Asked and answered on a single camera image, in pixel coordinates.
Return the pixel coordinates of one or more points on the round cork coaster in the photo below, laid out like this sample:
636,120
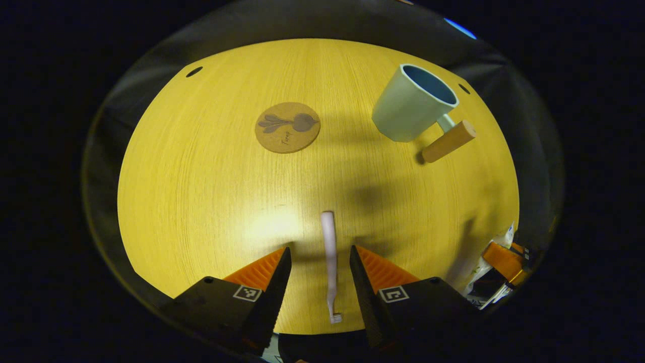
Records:
302,141

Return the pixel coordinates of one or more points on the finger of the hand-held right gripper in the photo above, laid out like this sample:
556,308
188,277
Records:
504,259

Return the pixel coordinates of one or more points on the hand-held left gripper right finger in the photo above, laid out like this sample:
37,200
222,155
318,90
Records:
368,297

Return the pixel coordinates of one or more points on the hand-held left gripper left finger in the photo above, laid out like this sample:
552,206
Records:
274,297

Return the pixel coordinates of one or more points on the pale pink toothbrush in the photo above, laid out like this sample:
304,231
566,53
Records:
330,252

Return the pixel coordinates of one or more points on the white toothpaste tube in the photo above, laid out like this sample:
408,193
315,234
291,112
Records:
506,236

